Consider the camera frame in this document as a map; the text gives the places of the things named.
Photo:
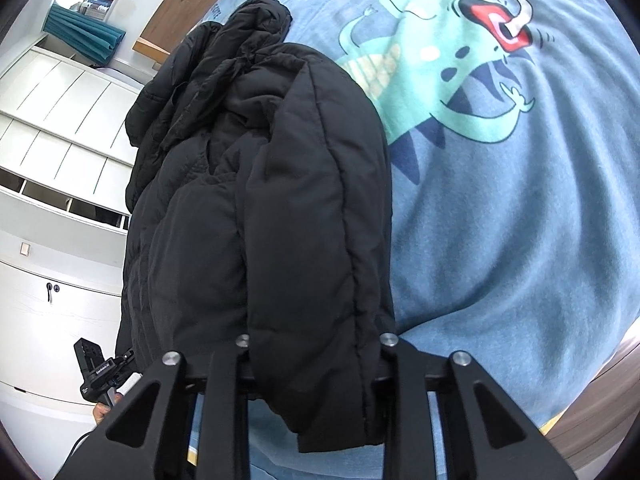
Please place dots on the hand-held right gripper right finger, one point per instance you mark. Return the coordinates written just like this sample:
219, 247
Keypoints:
400, 370

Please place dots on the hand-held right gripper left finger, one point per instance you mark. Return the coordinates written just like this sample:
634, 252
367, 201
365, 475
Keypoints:
230, 370

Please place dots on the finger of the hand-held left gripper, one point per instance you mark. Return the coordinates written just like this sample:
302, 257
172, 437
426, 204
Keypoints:
122, 362

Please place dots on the black puffer coat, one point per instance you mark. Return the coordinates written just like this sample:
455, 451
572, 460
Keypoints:
310, 210

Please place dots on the person's left hand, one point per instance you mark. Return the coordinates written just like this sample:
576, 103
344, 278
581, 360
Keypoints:
102, 412

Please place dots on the white wardrobe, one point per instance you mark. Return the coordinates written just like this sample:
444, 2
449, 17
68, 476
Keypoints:
50, 310

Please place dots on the bed with blue printed sheet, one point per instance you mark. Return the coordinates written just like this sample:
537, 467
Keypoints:
500, 260

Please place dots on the teal curtain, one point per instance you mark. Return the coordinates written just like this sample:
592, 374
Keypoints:
85, 35

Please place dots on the wooden headboard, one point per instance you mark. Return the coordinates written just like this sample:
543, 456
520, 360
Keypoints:
190, 5

